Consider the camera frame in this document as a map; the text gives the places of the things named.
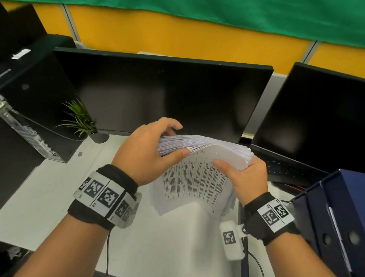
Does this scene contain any black camera cable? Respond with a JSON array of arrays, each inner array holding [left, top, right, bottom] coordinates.
[[92, 230, 118, 277], [245, 249, 266, 277]]

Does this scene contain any black wristband with markers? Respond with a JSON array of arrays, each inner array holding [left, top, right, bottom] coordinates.
[[62, 160, 145, 235], [239, 188, 303, 250]]

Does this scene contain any black right camera cable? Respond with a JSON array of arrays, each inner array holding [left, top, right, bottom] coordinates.
[[245, 249, 266, 277]]

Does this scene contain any grey partition post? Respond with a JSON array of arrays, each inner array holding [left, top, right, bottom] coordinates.
[[62, 2, 85, 51], [230, 39, 332, 141]]

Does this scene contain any large black monitor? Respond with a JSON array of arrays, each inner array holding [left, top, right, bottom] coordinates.
[[53, 18, 284, 167]]

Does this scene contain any person's right forearm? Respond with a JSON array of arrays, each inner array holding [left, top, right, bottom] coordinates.
[[263, 227, 340, 277]]

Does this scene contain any white sticker on tower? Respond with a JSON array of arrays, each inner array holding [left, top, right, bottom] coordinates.
[[10, 48, 32, 61]]

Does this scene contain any smaller black monitor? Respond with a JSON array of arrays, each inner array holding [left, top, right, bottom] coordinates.
[[240, 52, 365, 201]]

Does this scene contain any black left camera cable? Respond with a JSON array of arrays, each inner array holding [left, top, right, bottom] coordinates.
[[92, 230, 118, 277]]

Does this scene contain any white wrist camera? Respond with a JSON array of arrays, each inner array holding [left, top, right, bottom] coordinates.
[[113, 191, 147, 230], [218, 218, 251, 263]]

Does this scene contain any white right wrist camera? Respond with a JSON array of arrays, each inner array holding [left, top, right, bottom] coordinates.
[[218, 218, 251, 263]]

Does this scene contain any small green potted plant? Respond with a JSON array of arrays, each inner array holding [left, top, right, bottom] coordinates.
[[51, 94, 112, 150]]

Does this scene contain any thin black tower cable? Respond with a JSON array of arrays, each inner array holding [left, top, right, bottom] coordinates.
[[12, 101, 86, 151]]

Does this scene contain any black right wristband with markers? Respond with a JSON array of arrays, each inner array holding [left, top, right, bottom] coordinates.
[[239, 188, 303, 250]]

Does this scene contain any black computer tower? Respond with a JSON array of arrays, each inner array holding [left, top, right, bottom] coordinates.
[[0, 31, 92, 173]]

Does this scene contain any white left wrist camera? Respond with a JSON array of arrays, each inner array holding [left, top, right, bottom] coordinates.
[[113, 191, 147, 230]]

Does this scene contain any yellow partition panel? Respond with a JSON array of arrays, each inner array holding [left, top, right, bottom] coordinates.
[[2, 0, 365, 137]]

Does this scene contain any person's right hand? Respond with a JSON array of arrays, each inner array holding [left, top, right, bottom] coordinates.
[[212, 152, 273, 210]]

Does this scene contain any stack of white printed papers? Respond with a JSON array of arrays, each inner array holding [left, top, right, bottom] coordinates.
[[142, 124, 263, 228]]

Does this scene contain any black left wristband with markers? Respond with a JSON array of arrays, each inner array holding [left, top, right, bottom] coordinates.
[[62, 160, 145, 235]]

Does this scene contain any person's left hand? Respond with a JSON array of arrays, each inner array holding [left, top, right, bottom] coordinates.
[[106, 114, 194, 191]]

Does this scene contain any black keyboard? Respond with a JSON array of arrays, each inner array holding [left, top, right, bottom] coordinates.
[[251, 138, 331, 195]]

